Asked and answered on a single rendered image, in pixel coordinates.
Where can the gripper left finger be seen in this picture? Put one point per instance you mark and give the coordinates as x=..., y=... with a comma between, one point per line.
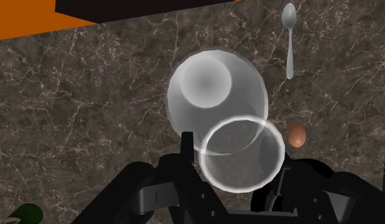
x=167, y=173

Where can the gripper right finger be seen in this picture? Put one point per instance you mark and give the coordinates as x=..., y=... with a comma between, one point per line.
x=316, y=183

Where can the clear drinking glass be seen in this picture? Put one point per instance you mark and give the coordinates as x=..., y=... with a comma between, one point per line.
x=210, y=180

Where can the brown egg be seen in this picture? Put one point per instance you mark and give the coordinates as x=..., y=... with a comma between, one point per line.
x=296, y=135

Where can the white bowl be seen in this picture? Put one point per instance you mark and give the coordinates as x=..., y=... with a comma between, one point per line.
x=207, y=86

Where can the dark green rounded object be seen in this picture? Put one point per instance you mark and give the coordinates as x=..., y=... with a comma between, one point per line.
x=29, y=212

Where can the grey metal spoon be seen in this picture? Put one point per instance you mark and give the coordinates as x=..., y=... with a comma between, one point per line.
x=289, y=15

